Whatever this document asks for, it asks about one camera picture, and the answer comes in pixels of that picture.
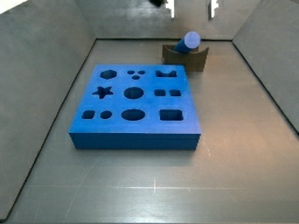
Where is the blue cylinder peg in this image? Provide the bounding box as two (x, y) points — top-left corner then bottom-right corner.
(173, 31), (201, 53)

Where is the dark curved cradle stand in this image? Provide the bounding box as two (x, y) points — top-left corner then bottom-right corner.
(163, 45), (209, 72)

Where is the blue shape-sorting block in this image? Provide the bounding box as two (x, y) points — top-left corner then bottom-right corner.
(69, 65), (201, 151)

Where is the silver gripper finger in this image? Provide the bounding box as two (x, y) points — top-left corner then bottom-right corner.
(164, 0), (175, 18)
(208, 0), (219, 19)

